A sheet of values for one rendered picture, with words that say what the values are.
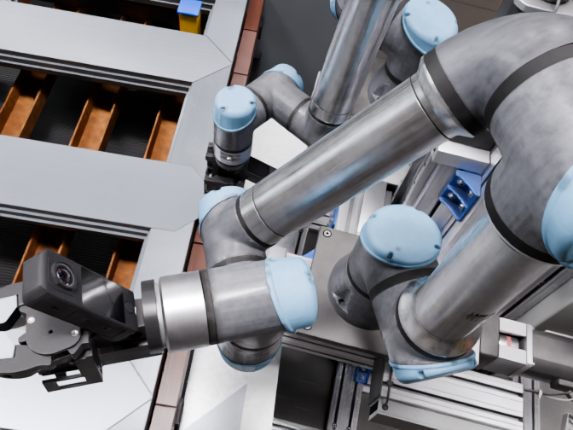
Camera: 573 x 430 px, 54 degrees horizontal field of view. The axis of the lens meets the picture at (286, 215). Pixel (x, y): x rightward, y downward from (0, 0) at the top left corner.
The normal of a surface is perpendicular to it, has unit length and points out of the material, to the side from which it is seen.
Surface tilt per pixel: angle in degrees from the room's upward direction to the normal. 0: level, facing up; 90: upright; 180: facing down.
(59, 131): 0
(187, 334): 54
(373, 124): 48
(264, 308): 37
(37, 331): 8
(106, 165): 0
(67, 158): 0
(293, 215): 74
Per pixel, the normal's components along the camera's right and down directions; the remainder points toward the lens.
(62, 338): 0.08, -0.62
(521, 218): -0.79, 0.46
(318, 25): -0.12, 0.84
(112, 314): 0.86, -0.46
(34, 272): -0.45, -0.44
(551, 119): -0.73, -0.18
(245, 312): 0.23, 0.14
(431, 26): 0.21, -0.43
